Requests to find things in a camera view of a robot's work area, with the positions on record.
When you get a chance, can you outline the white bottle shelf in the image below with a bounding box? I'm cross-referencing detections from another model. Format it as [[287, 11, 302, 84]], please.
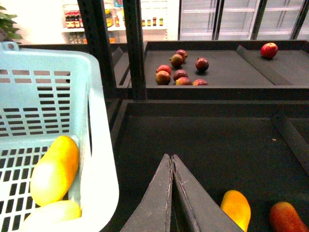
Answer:
[[61, 0, 180, 44]]

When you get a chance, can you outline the light blue plastic basket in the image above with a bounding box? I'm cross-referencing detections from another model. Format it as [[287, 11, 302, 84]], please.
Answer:
[[0, 42, 119, 232]]

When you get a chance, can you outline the yellow mango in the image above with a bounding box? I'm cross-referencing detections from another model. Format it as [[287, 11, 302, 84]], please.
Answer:
[[30, 135, 80, 206], [20, 200, 82, 232], [220, 190, 251, 232]]

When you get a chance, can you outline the red apple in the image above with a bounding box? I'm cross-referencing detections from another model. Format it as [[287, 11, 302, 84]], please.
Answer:
[[260, 43, 279, 59]]

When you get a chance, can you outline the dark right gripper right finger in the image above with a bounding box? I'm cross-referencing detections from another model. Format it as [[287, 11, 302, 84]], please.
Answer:
[[171, 155, 242, 232]]

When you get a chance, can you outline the orange red mango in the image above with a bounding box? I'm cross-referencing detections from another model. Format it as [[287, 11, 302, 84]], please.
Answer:
[[269, 202, 309, 232]]

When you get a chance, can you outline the green potted plant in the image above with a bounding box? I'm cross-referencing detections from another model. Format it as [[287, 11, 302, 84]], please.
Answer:
[[0, 6, 23, 44]]

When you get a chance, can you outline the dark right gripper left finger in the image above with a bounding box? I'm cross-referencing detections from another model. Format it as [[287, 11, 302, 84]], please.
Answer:
[[121, 154, 173, 232]]

